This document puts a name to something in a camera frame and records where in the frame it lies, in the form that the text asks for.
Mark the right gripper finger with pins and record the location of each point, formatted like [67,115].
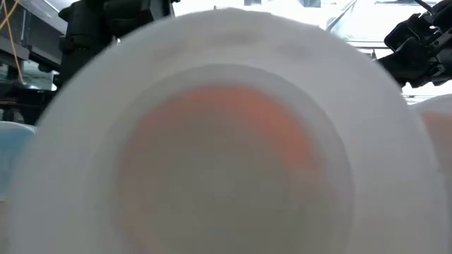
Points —
[402,68]

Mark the orange sealant tube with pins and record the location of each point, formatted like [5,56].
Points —
[226,158]
[438,141]

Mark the grey metal shelf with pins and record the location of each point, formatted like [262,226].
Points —
[31,42]

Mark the blue silicone tube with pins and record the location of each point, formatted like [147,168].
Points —
[14,151]

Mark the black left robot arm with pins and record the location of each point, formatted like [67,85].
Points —
[88,21]

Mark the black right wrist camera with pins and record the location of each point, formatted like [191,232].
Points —
[406,33]

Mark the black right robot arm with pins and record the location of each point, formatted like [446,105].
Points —
[444,14]

